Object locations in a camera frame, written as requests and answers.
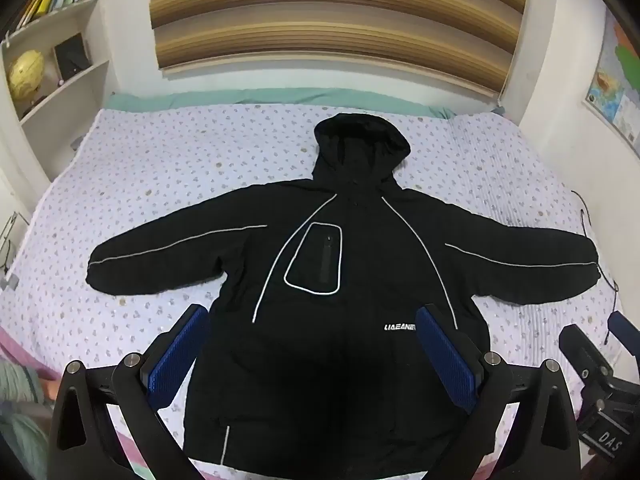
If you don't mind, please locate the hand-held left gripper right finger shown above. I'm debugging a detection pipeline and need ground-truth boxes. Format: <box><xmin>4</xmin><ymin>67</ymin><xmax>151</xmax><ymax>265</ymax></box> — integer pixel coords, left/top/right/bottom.
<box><xmin>415</xmin><ymin>304</ymin><xmax>583</xmax><ymax>480</ymax></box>

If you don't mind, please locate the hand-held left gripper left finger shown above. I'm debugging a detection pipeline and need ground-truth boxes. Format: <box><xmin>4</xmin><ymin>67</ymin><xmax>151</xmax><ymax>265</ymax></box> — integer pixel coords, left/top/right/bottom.
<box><xmin>47</xmin><ymin>304</ymin><xmax>210</xmax><ymax>480</ymax></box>

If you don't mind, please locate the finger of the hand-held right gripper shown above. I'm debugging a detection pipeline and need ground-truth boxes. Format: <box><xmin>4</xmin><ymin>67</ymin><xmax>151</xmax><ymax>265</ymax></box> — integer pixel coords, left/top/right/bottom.
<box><xmin>606</xmin><ymin>311</ymin><xmax>640</xmax><ymax>358</ymax></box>
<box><xmin>558</xmin><ymin>325</ymin><xmax>615</xmax><ymax>396</ymax></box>

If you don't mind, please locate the black hooded jacket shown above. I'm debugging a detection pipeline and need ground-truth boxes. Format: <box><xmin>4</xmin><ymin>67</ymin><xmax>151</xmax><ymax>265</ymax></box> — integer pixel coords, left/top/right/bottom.
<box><xmin>86</xmin><ymin>113</ymin><xmax>601</xmax><ymax>473</ymax></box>

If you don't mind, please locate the pink bed sheet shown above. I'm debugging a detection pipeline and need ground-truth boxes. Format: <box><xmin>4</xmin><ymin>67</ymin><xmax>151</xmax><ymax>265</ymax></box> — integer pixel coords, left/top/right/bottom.
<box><xmin>0</xmin><ymin>325</ymin><xmax>191</xmax><ymax>480</ymax></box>

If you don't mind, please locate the bed with floral sheet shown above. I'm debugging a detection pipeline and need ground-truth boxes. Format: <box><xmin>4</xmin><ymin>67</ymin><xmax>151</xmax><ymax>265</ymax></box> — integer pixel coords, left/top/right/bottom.
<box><xmin>0</xmin><ymin>105</ymin><xmax>626</xmax><ymax>480</ymax></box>

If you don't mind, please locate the teal bed sheet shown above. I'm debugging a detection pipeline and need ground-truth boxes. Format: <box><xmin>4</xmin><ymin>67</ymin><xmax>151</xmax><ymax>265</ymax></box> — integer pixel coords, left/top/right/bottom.
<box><xmin>107</xmin><ymin>87</ymin><xmax>506</xmax><ymax>120</ymax></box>

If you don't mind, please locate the yellow globe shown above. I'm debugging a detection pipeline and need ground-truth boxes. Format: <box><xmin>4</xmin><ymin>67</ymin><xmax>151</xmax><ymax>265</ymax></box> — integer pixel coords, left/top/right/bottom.
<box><xmin>9</xmin><ymin>50</ymin><xmax>47</xmax><ymax>102</ymax></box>

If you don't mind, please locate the white bookshelf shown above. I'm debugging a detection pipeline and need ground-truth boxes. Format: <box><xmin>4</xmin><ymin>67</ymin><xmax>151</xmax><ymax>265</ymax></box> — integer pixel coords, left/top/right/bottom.
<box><xmin>0</xmin><ymin>0</ymin><xmax>118</xmax><ymax>186</ymax></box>

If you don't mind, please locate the striped wooden headboard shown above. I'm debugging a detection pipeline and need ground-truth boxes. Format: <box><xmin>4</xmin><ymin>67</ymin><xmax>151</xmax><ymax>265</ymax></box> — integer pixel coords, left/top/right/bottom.
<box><xmin>146</xmin><ymin>0</ymin><xmax>530</xmax><ymax>98</ymax></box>

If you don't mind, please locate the thin black cable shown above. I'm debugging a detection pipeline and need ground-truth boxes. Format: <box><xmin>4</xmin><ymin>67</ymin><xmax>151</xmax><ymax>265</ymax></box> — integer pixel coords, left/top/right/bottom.
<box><xmin>571</xmin><ymin>190</ymin><xmax>621</xmax><ymax>346</ymax></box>

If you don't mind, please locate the wall map poster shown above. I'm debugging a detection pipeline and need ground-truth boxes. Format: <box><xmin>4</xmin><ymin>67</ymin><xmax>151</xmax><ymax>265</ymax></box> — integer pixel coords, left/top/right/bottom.
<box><xmin>582</xmin><ymin>10</ymin><xmax>640</xmax><ymax>156</ymax></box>

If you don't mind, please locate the black picture frame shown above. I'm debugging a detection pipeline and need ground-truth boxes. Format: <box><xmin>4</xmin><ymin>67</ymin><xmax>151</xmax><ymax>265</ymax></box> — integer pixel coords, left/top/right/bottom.
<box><xmin>52</xmin><ymin>33</ymin><xmax>92</xmax><ymax>78</ymax></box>

